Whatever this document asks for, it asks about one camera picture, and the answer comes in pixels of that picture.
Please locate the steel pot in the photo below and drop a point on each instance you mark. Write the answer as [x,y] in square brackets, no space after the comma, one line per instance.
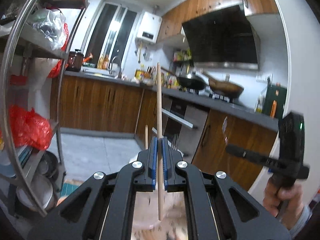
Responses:
[35,195]

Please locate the wooden wall cabinets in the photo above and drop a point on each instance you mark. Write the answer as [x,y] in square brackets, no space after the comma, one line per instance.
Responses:
[200,2]

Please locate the red plastic bag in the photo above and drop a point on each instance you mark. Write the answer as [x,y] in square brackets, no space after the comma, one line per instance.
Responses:
[56,68]
[30,127]

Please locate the wooden base cabinets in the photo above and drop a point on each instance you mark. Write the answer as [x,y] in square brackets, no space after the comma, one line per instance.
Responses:
[95,102]

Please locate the clear plastic bag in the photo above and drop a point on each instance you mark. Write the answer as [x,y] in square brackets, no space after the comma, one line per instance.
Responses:
[51,27]

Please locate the metal shelf rack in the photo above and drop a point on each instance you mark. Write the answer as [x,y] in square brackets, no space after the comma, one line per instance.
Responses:
[37,41]

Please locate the person's right hand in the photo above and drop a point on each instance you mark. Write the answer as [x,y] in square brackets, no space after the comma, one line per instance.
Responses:
[287,202]

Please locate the cooking oil bottles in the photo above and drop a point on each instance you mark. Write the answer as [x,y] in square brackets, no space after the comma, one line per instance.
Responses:
[103,62]

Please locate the curved steel bar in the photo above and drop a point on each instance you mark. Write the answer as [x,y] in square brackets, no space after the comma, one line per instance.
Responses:
[7,62]

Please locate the printed quilted mat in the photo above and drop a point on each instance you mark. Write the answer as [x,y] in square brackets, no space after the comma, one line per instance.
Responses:
[70,188]

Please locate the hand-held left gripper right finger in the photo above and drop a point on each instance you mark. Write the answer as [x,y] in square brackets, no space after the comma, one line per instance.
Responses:
[166,165]

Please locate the steel oven door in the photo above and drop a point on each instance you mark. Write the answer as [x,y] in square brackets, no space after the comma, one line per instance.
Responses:
[195,120]

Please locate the wooden chopstick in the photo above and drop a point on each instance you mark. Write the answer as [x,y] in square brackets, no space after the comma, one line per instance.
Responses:
[159,105]
[146,137]

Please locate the white water heater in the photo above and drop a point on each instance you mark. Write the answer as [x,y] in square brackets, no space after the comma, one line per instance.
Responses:
[148,27]

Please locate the green board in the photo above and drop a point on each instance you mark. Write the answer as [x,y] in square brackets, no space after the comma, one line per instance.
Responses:
[275,97]

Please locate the brown rice cooker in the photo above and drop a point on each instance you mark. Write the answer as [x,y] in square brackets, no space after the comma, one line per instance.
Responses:
[74,61]

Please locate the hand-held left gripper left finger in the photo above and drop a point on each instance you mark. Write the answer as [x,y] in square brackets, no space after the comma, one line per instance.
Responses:
[152,165]

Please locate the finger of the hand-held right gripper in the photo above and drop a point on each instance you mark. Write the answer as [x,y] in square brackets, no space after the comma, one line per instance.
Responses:
[250,153]

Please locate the black range hood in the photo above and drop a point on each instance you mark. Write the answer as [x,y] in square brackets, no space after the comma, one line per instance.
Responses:
[220,37]

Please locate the steel faucet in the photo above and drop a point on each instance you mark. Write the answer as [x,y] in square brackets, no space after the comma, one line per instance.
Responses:
[115,62]

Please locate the black wok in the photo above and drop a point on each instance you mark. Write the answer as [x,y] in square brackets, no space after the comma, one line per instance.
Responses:
[192,81]

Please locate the brown wok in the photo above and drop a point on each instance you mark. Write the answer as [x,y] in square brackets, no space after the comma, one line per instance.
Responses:
[226,88]

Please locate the kitchen window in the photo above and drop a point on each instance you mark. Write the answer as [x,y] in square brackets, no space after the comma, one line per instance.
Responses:
[110,30]

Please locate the person's right forearm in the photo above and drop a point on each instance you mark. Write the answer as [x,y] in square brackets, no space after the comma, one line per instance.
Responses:
[301,220]

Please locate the row of condiment bottles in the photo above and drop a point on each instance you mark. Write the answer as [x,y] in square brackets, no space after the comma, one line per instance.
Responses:
[152,76]

